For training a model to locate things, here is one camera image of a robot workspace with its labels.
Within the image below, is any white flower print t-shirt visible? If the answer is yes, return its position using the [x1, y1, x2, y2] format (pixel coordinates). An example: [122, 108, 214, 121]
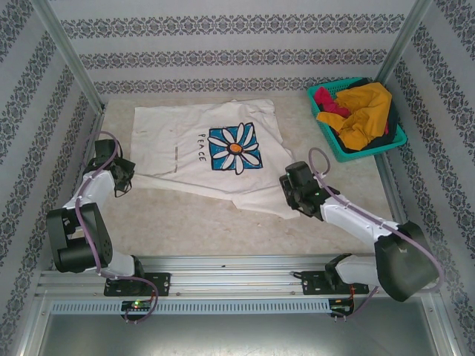
[131, 98, 298, 220]

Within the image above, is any teal plastic basket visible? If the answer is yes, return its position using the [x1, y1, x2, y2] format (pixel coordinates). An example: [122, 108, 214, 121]
[307, 76, 408, 164]

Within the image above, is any red t-shirt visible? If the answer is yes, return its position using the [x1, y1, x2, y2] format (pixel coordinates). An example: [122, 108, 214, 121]
[313, 87, 390, 135]

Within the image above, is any orange t-shirt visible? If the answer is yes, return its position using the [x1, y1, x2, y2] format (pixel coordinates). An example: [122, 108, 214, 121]
[316, 82, 393, 151]

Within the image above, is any dark navy t-shirt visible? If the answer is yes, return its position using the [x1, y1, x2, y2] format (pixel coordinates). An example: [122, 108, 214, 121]
[322, 105, 404, 155]

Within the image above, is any metal bottom shelf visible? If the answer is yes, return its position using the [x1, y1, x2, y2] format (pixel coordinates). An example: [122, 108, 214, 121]
[35, 313, 445, 356]

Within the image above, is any aluminium side rail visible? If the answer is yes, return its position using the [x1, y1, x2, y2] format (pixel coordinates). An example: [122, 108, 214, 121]
[51, 109, 107, 270]
[374, 148, 422, 268]

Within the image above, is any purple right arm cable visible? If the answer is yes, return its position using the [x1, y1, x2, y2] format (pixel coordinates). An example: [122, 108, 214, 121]
[309, 147, 445, 320]

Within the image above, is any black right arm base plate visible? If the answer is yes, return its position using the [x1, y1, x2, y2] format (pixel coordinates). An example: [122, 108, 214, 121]
[300, 269, 372, 297]

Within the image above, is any aluminium mounting rail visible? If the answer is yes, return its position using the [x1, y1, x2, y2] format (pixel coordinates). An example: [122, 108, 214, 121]
[35, 254, 442, 297]

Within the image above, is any aluminium frame post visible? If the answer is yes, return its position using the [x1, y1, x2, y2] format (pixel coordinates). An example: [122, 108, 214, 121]
[364, 0, 434, 108]
[31, 0, 108, 112]

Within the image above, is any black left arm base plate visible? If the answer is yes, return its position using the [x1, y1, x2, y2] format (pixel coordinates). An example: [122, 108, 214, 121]
[103, 272, 172, 297]

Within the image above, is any slotted grey cable duct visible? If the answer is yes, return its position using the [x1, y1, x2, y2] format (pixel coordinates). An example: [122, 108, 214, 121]
[50, 300, 331, 315]

